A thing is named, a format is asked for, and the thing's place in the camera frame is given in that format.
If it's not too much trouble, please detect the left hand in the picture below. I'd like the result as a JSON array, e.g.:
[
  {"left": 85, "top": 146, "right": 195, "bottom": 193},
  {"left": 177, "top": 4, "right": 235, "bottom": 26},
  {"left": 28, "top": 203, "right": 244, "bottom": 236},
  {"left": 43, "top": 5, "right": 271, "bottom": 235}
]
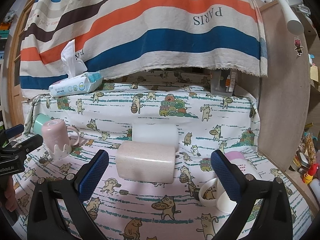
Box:
[{"left": 1, "top": 176, "right": 17, "bottom": 212}]

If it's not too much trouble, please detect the striped Paris cloth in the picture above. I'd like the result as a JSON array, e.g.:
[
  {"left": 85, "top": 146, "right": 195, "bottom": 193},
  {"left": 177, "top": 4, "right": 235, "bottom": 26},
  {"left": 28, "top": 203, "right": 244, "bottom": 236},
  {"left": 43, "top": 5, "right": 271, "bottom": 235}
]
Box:
[{"left": 20, "top": 0, "right": 267, "bottom": 98}]

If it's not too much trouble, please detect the white cup pink lid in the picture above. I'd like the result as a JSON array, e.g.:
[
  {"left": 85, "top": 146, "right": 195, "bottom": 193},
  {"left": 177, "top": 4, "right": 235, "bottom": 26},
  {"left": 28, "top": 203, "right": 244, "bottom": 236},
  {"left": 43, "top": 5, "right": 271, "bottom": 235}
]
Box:
[{"left": 199, "top": 151, "right": 261, "bottom": 214}]

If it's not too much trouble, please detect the cat print bed sheet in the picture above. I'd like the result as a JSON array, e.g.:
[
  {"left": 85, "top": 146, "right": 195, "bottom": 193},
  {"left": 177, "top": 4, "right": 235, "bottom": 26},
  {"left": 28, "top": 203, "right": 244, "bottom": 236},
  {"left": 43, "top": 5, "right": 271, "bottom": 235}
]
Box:
[{"left": 13, "top": 72, "right": 313, "bottom": 239}]

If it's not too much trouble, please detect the baby wipes pack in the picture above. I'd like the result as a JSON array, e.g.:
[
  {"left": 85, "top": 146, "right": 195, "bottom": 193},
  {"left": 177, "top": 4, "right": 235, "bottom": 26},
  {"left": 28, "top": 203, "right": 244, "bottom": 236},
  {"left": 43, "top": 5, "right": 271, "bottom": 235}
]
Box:
[{"left": 49, "top": 40, "right": 103, "bottom": 98}]

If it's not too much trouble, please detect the pink mug white base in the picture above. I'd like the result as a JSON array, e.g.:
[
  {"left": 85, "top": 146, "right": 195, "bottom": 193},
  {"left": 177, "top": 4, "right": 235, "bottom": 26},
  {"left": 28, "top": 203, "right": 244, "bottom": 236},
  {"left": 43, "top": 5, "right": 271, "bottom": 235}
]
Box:
[{"left": 41, "top": 119, "right": 80, "bottom": 159}]

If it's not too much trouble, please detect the wooden side panel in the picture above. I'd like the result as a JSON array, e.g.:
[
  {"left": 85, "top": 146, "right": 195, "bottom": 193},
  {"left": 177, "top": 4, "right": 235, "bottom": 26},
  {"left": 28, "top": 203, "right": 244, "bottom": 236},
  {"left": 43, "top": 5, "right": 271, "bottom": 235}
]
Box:
[{"left": 258, "top": 1, "right": 310, "bottom": 171}]

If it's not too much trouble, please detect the red yellow toy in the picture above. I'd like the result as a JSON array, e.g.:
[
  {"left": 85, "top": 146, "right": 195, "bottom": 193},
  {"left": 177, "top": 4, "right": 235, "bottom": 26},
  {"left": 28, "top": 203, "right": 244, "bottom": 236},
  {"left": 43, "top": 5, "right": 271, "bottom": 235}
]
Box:
[{"left": 302, "top": 163, "right": 319, "bottom": 184}]

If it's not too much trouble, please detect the snack bag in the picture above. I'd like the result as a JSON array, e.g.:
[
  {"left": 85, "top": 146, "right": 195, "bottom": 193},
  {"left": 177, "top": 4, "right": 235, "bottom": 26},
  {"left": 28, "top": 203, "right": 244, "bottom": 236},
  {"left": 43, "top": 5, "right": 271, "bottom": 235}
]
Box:
[{"left": 298, "top": 132, "right": 317, "bottom": 165}]

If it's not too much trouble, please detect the mint green cup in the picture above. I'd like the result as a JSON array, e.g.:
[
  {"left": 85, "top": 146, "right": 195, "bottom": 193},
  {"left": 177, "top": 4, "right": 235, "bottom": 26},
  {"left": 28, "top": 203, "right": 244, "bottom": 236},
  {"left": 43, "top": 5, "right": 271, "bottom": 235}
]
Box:
[{"left": 33, "top": 113, "right": 51, "bottom": 135}]

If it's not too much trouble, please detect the wooden door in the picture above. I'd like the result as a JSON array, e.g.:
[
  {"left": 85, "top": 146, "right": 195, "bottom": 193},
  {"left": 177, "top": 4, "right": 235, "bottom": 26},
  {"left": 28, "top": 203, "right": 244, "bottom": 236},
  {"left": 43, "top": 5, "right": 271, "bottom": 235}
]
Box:
[{"left": 3, "top": 0, "right": 35, "bottom": 127}]

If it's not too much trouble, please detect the pink bear sticker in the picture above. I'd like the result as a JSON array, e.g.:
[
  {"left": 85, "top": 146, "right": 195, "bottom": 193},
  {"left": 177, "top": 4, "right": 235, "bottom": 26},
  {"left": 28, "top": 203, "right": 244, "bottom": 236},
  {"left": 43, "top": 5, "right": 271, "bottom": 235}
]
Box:
[{"left": 294, "top": 37, "right": 303, "bottom": 56}]

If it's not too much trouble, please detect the beige speckled cup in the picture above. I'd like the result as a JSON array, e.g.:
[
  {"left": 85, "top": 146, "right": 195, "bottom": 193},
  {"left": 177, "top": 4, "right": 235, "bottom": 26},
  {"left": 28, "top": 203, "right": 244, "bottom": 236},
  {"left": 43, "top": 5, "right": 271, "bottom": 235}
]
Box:
[{"left": 116, "top": 141, "right": 176, "bottom": 184}]

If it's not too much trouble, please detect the white cup dark interior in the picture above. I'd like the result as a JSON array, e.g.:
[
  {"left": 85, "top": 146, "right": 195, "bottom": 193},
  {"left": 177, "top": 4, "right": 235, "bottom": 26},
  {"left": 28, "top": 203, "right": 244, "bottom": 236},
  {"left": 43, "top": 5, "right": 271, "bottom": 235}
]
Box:
[{"left": 132, "top": 123, "right": 179, "bottom": 151}]

